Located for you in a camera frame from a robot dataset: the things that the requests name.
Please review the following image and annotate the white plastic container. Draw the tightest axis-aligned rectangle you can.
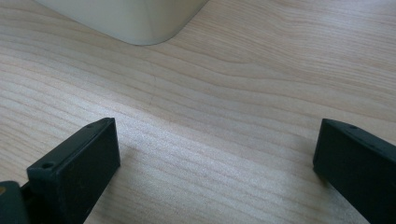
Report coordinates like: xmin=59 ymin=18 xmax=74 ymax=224
xmin=33 ymin=0 xmax=210 ymax=47

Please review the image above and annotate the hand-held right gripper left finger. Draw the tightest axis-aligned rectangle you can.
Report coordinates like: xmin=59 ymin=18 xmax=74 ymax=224
xmin=20 ymin=117 xmax=121 ymax=224

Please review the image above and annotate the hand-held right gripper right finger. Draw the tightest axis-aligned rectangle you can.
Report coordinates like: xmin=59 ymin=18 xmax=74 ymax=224
xmin=312 ymin=118 xmax=396 ymax=224

